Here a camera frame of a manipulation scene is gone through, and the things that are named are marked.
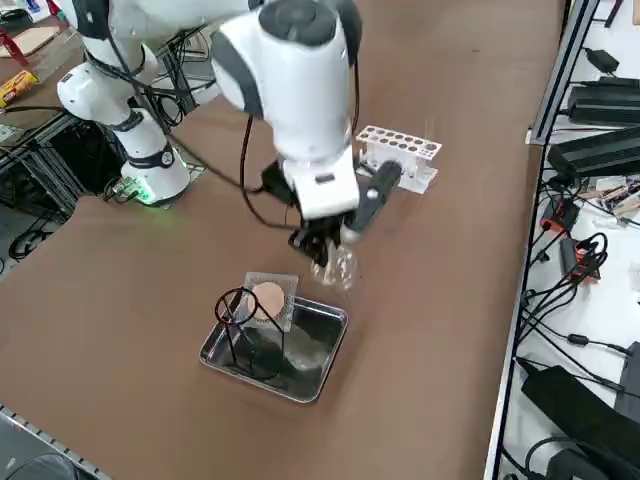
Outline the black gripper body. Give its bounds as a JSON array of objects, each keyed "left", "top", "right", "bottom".
[{"left": 299, "top": 212, "right": 357, "bottom": 234}]

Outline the glass alcohol lamp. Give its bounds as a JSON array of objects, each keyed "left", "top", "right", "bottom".
[{"left": 308, "top": 247, "right": 360, "bottom": 292}]

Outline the steel tray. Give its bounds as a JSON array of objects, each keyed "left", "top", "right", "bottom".
[{"left": 198, "top": 295, "right": 350, "bottom": 404}]

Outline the white test tube rack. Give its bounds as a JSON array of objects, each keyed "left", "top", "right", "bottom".
[{"left": 354, "top": 124, "right": 444, "bottom": 195}]

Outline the orange and black device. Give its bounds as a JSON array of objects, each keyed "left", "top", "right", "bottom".
[
  {"left": 558, "top": 235, "right": 610, "bottom": 285},
  {"left": 538, "top": 196, "right": 582, "bottom": 235}
]

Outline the long black power supply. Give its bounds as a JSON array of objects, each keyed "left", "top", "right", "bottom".
[{"left": 546, "top": 127, "right": 640, "bottom": 182}]

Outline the bare circuit board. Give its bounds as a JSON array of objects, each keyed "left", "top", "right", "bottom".
[{"left": 594, "top": 175, "right": 640, "bottom": 217}]

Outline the ribbed black power brick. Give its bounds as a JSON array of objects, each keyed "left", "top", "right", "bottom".
[{"left": 567, "top": 75, "right": 640, "bottom": 127}]

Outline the small black power adapter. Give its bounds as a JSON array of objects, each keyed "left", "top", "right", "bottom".
[{"left": 583, "top": 47, "right": 621, "bottom": 73}]

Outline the white workbench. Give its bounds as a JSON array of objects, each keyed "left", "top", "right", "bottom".
[{"left": 484, "top": 0, "right": 640, "bottom": 480}]

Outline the yellow snack packet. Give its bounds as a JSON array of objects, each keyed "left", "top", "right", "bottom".
[{"left": 0, "top": 69, "right": 41, "bottom": 108}]

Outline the wooden board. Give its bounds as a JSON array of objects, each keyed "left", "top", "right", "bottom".
[{"left": 0, "top": 24, "right": 61, "bottom": 60}]

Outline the red metal stand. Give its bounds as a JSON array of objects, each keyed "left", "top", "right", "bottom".
[{"left": 0, "top": 27, "right": 29, "bottom": 66}]

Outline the wire gauze with round centre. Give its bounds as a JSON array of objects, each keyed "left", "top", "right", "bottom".
[{"left": 243, "top": 271, "right": 300, "bottom": 334}]

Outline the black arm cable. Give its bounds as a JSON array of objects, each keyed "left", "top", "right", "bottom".
[
  {"left": 349, "top": 44, "right": 364, "bottom": 139},
  {"left": 240, "top": 112, "right": 304, "bottom": 232}
]

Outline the black wire tripod stand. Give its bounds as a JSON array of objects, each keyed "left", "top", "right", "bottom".
[{"left": 213, "top": 287, "right": 301, "bottom": 382}]

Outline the aluminium profile post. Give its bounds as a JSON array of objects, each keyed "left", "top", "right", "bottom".
[{"left": 524, "top": 0, "right": 601, "bottom": 147}]

